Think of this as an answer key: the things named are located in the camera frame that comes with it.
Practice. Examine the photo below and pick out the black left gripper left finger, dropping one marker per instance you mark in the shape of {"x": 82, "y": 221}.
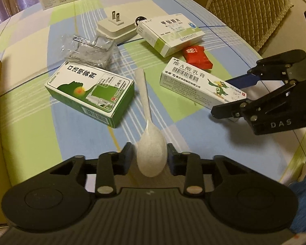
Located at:
{"x": 70, "y": 177}

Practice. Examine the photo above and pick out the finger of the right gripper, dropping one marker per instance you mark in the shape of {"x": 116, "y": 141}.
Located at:
{"x": 232, "y": 109}
{"x": 273, "y": 68}

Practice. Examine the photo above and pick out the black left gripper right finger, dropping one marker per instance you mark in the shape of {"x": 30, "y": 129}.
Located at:
{"x": 194, "y": 168}

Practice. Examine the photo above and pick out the white plastic spoon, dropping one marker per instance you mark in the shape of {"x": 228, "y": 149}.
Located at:
{"x": 152, "y": 147}

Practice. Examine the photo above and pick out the white ointment box green bird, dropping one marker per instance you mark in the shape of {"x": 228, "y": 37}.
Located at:
{"x": 198, "y": 85}

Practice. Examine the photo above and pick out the green white spray medicine box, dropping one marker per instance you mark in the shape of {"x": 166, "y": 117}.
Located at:
{"x": 97, "y": 93}

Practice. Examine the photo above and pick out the red candy packet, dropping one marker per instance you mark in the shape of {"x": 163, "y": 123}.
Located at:
{"x": 196, "y": 56}

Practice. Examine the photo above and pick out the white green tablet box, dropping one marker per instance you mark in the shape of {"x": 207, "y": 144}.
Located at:
{"x": 169, "y": 34}

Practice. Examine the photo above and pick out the metal rack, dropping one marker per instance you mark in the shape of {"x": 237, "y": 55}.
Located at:
{"x": 97, "y": 52}

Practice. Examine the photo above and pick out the quilted beige chair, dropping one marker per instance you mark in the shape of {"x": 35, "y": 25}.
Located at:
{"x": 256, "y": 21}

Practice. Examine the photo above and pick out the white power adapter plug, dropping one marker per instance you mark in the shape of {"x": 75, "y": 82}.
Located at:
{"x": 117, "y": 27}

